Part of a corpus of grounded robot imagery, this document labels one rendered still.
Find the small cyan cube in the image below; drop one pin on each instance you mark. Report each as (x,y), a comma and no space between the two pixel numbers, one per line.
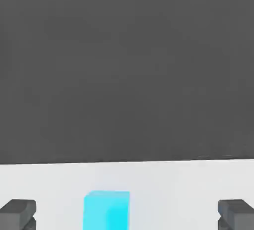
(107,211)

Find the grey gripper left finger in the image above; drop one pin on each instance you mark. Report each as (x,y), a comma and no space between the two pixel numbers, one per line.
(17,212)

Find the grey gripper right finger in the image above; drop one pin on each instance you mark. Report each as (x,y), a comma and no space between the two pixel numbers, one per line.
(236,212)

